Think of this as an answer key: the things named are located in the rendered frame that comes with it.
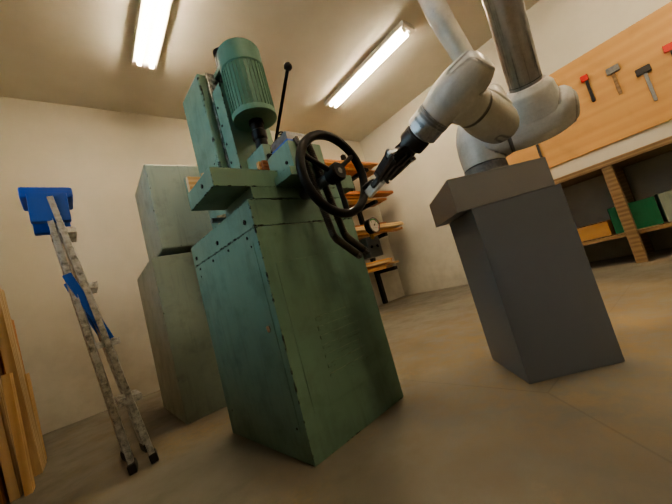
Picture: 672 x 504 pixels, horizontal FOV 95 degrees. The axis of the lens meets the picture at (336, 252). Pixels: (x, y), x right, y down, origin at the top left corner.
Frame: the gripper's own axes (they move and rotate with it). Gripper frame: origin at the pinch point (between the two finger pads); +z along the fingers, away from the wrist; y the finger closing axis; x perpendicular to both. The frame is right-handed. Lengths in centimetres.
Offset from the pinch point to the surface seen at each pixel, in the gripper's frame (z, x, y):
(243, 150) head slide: 34, -52, 11
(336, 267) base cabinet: 30.1, 10.5, 1.7
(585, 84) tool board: -69, -76, -318
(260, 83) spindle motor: 11, -65, 7
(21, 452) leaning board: 147, 7, 93
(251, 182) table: 19.5, -19.6, 26.9
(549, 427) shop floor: 2, 77, -7
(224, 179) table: 19.3, -20.2, 35.5
